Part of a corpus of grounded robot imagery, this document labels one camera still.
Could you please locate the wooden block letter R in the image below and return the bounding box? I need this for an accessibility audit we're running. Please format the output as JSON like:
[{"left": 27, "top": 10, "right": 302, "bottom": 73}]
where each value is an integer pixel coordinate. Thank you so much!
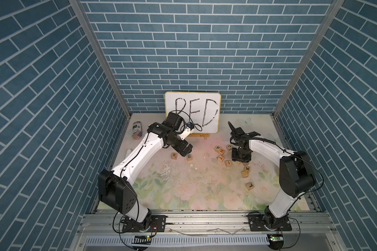
[{"left": 171, "top": 153, "right": 178, "bottom": 160}]

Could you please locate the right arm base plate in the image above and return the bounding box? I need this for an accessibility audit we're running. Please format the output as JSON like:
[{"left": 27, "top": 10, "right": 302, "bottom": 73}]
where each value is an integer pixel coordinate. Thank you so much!
[{"left": 247, "top": 212, "right": 292, "bottom": 232}]

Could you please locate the wooden block letter I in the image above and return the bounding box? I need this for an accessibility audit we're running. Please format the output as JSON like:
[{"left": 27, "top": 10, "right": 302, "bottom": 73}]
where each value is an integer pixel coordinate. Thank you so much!
[{"left": 225, "top": 160, "right": 232, "bottom": 168}]

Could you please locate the aluminium front rail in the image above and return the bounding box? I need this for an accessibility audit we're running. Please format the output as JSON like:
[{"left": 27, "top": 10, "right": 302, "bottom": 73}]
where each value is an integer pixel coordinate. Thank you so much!
[{"left": 77, "top": 210, "right": 337, "bottom": 235}]

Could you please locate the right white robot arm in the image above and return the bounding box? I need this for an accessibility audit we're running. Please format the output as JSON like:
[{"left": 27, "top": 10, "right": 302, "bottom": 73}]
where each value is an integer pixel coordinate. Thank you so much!
[{"left": 228, "top": 122, "right": 316, "bottom": 231}]

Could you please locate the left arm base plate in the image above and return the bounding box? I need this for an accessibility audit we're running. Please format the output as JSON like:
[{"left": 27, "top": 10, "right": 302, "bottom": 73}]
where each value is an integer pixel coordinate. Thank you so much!
[{"left": 122, "top": 215, "right": 167, "bottom": 233}]

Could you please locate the wooden whiteboard stand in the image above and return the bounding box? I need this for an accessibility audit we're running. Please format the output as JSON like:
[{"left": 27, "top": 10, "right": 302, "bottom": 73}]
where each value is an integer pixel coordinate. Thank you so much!
[{"left": 189, "top": 133, "right": 209, "bottom": 140}]

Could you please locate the wooden block letter L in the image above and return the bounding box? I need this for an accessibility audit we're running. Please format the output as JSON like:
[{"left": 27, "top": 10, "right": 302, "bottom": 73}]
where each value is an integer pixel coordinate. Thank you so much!
[{"left": 246, "top": 182, "right": 254, "bottom": 191}]

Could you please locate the white RED whiteboard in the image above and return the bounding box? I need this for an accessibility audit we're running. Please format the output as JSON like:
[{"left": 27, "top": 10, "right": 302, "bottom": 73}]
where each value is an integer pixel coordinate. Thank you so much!
[{"left": 164, "top": 92, "right": 222, "bottom": 134}]

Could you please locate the wooden block letter P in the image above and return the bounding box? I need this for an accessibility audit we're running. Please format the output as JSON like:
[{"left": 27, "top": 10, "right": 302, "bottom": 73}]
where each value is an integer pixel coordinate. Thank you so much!
[{"left": 214, "top": 145, "right": 222, "bottom": 153}]

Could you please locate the flag printed can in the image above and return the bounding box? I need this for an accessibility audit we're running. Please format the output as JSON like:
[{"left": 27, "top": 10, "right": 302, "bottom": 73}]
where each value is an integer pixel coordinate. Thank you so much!
[{"left": 132, "top": 121, "right": 142, "bottom": 140}]

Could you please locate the wooden block letter E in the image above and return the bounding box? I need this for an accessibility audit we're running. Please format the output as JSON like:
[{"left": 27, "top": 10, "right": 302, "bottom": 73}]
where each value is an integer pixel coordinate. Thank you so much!
[{"left": 186, "top": 154, "right": 193, "bottom": 161}]

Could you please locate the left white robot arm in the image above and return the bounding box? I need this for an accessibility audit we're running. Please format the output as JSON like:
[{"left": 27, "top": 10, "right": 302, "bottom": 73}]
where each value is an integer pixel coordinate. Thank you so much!
[{"left": 98, "top": 110, "right": 200, "bottom": 229}]

